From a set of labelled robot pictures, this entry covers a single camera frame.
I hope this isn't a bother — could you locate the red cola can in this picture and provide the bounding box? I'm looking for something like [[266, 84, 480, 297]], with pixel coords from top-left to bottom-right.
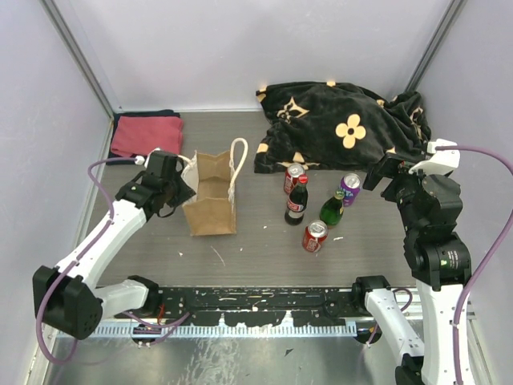
[[284, 163, 305, 195], [301, 220, 329, 253]]

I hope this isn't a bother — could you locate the aluminium frame rail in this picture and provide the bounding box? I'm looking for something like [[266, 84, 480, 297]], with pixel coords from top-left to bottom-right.
[[38, 286, 478, 322]]

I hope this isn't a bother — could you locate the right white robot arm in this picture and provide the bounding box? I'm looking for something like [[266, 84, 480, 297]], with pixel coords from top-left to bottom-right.
[[351, 149, 475, 384]]

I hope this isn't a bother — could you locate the folded red cloth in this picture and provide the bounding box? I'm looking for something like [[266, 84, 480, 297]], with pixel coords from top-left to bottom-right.
[[110, 115, 184, 160]]

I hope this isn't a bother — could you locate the black floral fleece blanket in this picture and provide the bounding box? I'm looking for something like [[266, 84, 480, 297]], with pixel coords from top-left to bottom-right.
[[253, 82, 432, 174]]

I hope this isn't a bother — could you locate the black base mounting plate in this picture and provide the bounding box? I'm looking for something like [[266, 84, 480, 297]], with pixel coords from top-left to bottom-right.
[[113, 286, 402, 328]]

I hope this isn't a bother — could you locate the glass cola bottle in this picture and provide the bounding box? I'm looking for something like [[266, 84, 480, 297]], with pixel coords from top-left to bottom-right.
[[284, 174, 309, 225]]

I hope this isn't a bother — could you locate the white slotted cable duct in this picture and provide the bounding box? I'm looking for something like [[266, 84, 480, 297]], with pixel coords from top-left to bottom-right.
[[90, 322, 357, 338]]

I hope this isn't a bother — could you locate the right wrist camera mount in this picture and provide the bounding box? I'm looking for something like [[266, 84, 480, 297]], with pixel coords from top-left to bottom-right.
[[408, 139, 460, 176]]

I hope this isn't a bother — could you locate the purple soda can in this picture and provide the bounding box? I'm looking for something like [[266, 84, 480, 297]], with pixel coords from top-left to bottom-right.
[[340, 172, 362, 207]]

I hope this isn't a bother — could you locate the green glass bottle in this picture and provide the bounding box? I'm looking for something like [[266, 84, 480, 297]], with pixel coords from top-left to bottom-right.
[[319, 188, 345, 228]]

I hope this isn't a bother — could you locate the red cola can rear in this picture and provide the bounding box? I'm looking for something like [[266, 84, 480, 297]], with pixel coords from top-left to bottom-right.
[[284, 163, 305, 195]]

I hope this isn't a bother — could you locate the red cola can front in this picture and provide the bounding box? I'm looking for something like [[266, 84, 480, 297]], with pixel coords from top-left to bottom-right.
[[301, 220, 329, 253]]

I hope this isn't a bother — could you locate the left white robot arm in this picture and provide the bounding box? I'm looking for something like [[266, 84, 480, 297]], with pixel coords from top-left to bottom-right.
[[33, 148, 195, 340]]

